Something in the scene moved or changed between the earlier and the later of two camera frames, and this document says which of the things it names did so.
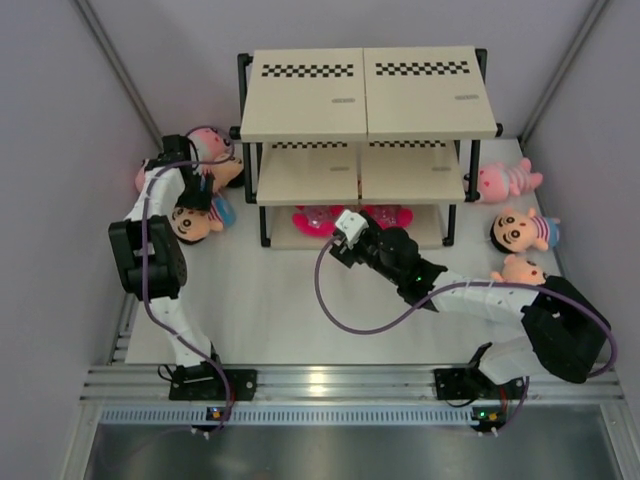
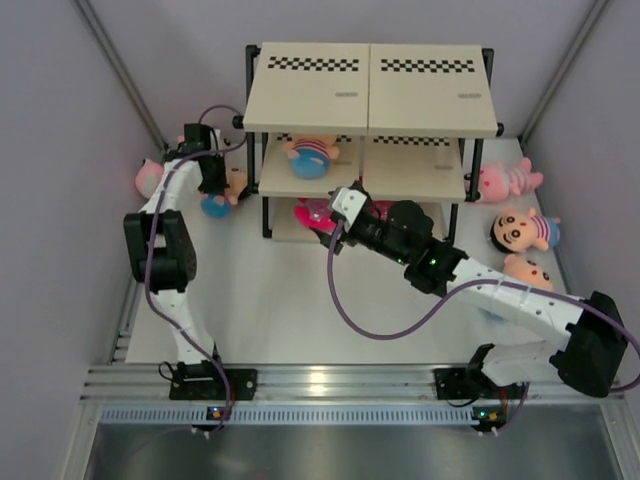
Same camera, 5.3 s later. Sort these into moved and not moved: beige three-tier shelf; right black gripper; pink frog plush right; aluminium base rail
Moved: right black gripper
Not moved: pink frog plush right; aluminium base rail; beige three-tier shelf
